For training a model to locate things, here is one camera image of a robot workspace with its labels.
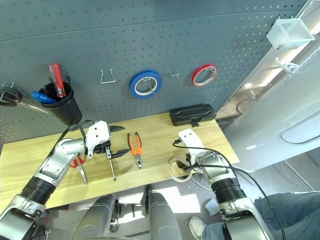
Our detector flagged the orange black combination pliers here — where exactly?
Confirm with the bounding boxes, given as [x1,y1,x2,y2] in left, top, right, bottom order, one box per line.
[126,131,145,170]

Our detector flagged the small silver wire hook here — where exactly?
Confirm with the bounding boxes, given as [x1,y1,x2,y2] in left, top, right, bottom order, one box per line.
[168,71,188,89]

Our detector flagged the clear plastic bin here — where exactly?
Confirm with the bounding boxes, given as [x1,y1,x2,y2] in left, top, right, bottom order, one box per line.
[265,17,316,51]

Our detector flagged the small grey box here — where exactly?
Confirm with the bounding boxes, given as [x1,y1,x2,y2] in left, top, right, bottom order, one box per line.
[204,198,220,216]

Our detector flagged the grey robot left leg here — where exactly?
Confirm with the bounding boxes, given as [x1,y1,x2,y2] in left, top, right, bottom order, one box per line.
[72,194,118,240]

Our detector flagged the grey robot right leg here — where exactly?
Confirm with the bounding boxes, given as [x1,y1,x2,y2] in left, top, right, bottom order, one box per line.
[144,184,183,240]

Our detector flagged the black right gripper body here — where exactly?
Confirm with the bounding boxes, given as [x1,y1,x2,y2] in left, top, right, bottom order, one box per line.
[176,153,195,173]

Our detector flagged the black plastic tool case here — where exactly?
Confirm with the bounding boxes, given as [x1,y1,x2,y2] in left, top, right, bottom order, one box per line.
[169,103,217,127]

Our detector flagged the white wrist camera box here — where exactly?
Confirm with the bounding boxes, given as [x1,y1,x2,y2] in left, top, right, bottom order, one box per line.
[85,120,112,160]
[178,128,205,151]

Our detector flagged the white plastic hook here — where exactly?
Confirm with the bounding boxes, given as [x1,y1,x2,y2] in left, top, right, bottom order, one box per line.
[275,56,300,74]

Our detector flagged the grey white sneaker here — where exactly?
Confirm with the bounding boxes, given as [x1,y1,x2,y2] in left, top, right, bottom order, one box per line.
[189,216,208,240]

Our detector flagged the blue tape roll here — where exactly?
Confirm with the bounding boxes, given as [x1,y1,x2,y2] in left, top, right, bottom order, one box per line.
[128,69,163,100]

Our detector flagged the white tape roll red print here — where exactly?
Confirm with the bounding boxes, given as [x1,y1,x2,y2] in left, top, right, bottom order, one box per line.
[169,156,193,183]

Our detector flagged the red handled needle-nose pliers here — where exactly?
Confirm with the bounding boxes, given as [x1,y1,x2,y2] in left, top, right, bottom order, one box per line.
[69,155,89,186]

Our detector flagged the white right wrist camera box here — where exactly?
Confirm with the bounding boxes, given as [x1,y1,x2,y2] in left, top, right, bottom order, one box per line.
[178,128,205,151]

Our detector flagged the black handled scissors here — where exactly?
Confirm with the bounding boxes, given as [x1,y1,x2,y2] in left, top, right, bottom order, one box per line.
[0,84,51,116]

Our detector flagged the blue handled tool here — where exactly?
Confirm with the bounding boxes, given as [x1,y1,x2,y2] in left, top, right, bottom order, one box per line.
[30,91,58,105]

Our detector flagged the wide silver wire hook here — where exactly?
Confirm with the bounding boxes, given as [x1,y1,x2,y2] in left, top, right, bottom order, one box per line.
[99,68,117,84]

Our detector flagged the clear red handle screwdriver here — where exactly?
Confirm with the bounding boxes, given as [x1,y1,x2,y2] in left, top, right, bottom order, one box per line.
[48,63,67,99]

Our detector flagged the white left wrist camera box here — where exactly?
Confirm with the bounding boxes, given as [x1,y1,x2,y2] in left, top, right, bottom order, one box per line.
[85,120,112,160]

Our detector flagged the large white panel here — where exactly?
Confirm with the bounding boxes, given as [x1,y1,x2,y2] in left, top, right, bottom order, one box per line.
[224,37,320,174]

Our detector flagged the grey robot leg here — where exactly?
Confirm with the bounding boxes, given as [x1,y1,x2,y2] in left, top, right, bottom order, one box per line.
[144,184,183,240]
[72,194,118,240]

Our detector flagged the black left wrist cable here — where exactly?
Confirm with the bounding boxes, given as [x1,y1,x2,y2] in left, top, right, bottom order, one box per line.
[48,119,96,161]

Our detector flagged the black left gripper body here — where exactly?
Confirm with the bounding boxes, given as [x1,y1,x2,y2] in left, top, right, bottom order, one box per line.
[93,139,113,160]

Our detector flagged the person leg blue jeans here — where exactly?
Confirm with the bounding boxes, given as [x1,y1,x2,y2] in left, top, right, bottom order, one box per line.
[202,191,320,240]

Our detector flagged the silver pegboard frame post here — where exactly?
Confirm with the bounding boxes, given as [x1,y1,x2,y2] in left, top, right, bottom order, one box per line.
[216,37,299,120]

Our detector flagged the orange black handle screwdriver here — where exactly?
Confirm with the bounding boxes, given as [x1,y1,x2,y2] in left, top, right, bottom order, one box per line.
[108,157,117,182]

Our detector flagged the grey metal pegboard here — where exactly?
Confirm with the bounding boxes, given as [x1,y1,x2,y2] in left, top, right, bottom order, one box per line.
[0,0,310,145]

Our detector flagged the black cup holder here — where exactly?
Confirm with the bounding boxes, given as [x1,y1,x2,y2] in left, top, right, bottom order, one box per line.
[37,80,83,126]

